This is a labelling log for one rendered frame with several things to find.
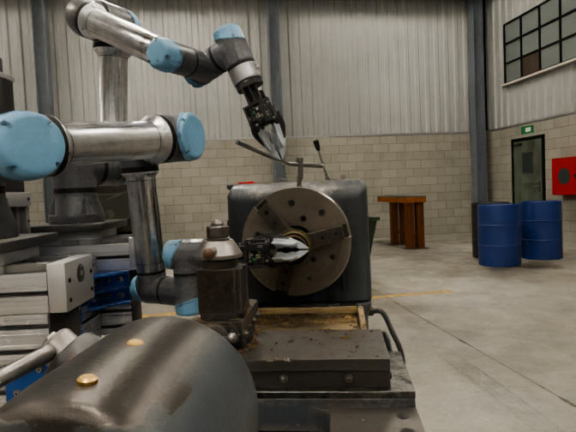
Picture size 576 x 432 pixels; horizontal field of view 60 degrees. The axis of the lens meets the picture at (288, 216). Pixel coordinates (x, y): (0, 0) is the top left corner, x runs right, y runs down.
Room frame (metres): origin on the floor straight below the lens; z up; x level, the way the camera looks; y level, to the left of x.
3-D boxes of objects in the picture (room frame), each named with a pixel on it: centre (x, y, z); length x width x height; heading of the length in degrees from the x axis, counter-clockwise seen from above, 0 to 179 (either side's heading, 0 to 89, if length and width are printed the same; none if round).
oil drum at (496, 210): (7.32, -3.07, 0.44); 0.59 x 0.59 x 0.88
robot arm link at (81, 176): (1.46, 0.60, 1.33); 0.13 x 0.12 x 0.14; 150
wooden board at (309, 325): (1.23, 0.00, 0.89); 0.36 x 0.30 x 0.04; 84
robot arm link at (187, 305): (1.29, 0.28, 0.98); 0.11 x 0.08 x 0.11; 60
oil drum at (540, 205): (7.76, -3.91, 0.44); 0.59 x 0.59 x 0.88
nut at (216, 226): (0.85, 0.12, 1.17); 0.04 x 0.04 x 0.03
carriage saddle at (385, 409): (0.79, 0.05, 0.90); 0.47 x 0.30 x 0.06; 84
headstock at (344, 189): (1.88, -0.05, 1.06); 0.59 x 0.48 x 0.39; 174
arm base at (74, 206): (1.45, 0.61, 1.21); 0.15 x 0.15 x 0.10
